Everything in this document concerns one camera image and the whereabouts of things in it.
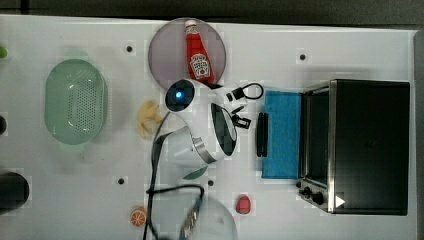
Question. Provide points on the small black knob post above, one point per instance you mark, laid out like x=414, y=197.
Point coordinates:
x=3, y=125

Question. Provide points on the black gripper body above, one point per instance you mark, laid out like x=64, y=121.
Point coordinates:
x=240, y=121

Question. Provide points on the grey round plate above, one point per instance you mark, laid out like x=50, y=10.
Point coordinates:
x=167, y=51

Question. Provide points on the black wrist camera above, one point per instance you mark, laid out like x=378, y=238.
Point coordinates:
x=235, y=95

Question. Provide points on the green perforated colander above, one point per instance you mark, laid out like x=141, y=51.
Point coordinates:
x=75, y=105

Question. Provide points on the red ketchup bottle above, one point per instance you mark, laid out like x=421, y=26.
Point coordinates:
x=198, y=62

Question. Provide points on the yellow banana toy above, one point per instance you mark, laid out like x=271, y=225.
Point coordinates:
x=148, y=116

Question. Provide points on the blue glass oven door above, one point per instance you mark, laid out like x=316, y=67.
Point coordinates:
x=280, y=145

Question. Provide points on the red strawberry toy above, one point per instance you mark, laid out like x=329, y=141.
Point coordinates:
x=243, y=204

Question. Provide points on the black cylinder post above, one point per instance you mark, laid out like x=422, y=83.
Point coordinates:
x=14, y=192

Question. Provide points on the green cylinder object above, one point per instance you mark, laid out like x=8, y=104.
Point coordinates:
x=3, y=52

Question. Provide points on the orange slice toy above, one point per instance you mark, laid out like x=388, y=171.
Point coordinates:
x=138, y=217

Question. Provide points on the black toaster oven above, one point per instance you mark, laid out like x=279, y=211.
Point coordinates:
x=355, y=147

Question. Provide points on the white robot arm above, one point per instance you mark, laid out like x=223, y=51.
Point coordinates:
x=210, y=116

